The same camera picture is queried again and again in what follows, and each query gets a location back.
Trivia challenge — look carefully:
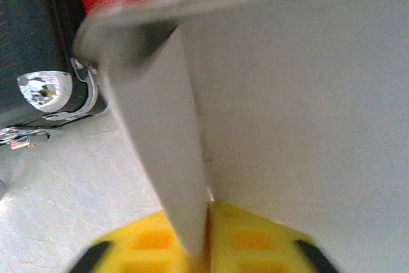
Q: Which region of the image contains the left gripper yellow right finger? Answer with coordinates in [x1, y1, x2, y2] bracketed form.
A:
[207, 201, 341, 273]

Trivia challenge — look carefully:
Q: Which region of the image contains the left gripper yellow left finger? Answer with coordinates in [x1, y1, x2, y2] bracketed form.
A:
[68, 210, 210, 273]

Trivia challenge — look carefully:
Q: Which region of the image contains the white paper box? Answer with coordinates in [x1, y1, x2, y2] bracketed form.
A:
[73, 0, 409, 273]

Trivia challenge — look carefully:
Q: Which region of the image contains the black hard case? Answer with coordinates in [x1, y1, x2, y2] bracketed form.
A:
[0, 0, 108, 151]

